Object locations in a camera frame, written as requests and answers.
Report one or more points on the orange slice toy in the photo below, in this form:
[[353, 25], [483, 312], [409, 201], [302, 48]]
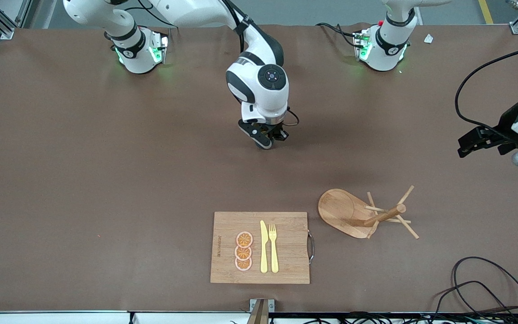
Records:
[[243, 253], [244, 239], [243, 265]]

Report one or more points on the wooden cup rack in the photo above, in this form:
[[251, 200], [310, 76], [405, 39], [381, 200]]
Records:
[[340, 209]]

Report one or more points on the white paper scrap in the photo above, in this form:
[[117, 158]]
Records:
[[428, 38]]

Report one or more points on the brown table mat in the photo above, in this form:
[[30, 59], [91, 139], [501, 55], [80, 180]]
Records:
[[151, 202]]

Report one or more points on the yellow plastic fork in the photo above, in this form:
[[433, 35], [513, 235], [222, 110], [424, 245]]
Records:
[[273, 256]]

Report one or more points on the bamboo cutting board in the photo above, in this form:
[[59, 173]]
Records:
[[286, 243]]

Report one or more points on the white table rail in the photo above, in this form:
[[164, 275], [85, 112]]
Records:
[[61, 317]]

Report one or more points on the grey metal bracket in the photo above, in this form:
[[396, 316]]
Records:
[[261, 310]]

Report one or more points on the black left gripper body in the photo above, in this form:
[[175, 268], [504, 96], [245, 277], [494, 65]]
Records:
[[506, 126]]

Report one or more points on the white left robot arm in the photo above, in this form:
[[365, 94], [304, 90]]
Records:
[[389, 49]]

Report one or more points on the yellow plastic knife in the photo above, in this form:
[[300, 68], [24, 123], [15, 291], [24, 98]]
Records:
[[264, 247]]

